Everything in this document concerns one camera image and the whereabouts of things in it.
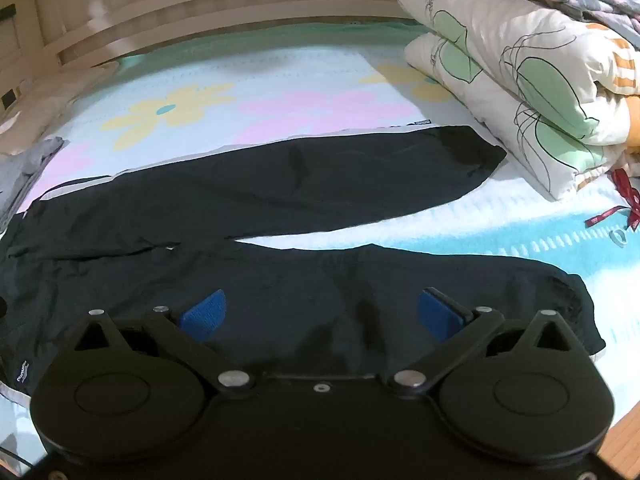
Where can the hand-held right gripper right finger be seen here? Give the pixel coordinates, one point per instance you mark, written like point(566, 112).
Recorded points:
point(439, 316)

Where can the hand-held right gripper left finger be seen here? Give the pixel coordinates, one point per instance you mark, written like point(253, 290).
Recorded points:
point(204, 317)

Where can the black pants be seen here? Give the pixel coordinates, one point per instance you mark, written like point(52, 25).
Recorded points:
point(300, 185)

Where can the red ribbon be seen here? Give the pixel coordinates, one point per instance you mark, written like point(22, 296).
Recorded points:
point(632, 200)

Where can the grey garment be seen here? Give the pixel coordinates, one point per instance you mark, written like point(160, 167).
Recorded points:
point(25, 170)

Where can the folded cream leaf-print quilt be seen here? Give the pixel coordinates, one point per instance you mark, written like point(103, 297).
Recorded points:
point(525, 85)

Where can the floral bed blanket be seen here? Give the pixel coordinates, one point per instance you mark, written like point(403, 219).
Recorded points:
point(300, 75)

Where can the orange striped cloth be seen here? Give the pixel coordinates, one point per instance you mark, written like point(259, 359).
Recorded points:
point(620, 60)

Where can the black wall socket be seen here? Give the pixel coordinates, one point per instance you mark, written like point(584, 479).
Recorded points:
point(8, 99)
point(7, 11)

